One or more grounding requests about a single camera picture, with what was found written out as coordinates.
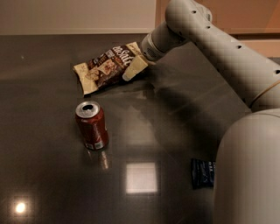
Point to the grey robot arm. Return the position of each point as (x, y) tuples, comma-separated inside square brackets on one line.
[(245, 174)]

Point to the brown and cream chip bag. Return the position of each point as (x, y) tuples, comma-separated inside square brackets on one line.
[(107, 69)]

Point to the red soda can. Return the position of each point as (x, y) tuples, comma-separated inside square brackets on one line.
[(90, 118)]

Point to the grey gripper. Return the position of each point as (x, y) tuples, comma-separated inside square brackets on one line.
[(150, 49)]

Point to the dark blue snack bar wrapper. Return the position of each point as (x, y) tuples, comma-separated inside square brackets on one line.
[(202, 173)]

